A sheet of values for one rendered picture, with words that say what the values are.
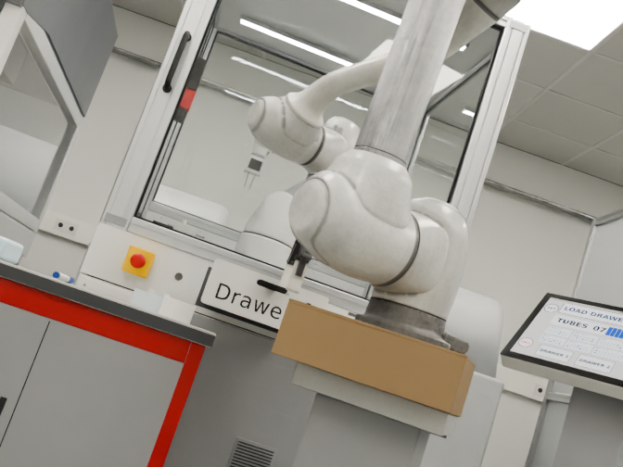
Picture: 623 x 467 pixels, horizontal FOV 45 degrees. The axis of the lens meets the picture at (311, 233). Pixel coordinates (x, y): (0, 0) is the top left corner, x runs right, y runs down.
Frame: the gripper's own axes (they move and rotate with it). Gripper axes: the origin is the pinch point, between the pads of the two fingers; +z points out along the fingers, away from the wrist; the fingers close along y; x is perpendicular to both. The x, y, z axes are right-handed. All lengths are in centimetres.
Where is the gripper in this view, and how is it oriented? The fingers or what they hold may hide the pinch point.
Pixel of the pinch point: (288, 287)
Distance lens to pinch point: 169.7
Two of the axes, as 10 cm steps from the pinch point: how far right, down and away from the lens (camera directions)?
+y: -1.8, 1.1, 9.8
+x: -9.3, -3.4, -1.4
